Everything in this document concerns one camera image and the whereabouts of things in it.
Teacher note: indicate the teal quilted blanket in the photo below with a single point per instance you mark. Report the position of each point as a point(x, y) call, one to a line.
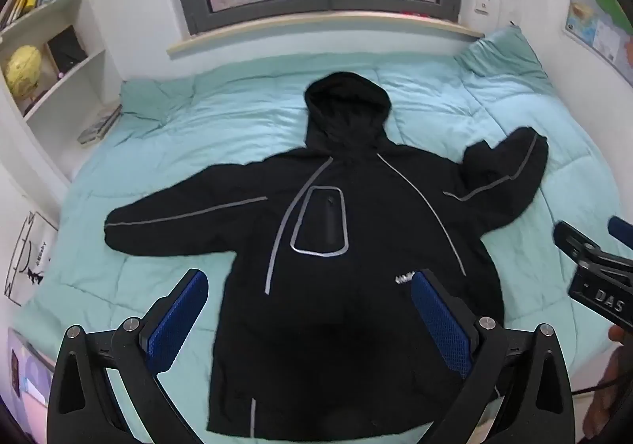
point(207, 137)

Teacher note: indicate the white sketch poster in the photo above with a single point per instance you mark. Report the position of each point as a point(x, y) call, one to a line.
point(29, 261)

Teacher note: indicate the wooden windowsill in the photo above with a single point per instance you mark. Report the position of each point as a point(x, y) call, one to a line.
point(321, 31)

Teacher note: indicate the white wall switch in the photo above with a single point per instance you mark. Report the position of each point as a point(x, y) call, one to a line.
point(482, 3)

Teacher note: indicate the black hooded jacket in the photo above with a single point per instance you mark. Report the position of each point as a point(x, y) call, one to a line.
point(336, 236)

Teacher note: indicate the teal pillow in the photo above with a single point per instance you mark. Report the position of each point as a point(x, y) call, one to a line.
point(499, 60)

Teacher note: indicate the person's right hand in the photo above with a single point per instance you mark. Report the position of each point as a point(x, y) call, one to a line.
point(613, 394)

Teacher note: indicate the black box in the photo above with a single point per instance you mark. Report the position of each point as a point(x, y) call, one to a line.
point(67, 49)

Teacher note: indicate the stack of flat books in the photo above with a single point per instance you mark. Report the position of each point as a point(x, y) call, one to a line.
point(100, 125)

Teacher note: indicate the wall map poster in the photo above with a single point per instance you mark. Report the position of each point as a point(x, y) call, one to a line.
point(601, 18)

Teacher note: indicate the colourful paper sheet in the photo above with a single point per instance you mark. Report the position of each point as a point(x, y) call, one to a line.
point(29, 370)

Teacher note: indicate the white bookshelf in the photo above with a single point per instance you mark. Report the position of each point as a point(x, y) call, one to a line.
point(74, 78)

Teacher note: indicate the yellow globe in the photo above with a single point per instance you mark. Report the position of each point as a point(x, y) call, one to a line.
point(23, 73)

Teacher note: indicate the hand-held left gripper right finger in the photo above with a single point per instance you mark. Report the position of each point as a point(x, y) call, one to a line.
point(441, 325)

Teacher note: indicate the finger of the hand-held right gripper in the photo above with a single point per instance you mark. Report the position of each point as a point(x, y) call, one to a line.
point(622, 230)
point(576, 241)

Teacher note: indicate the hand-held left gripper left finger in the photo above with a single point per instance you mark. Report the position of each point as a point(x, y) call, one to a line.
point(179, 320)

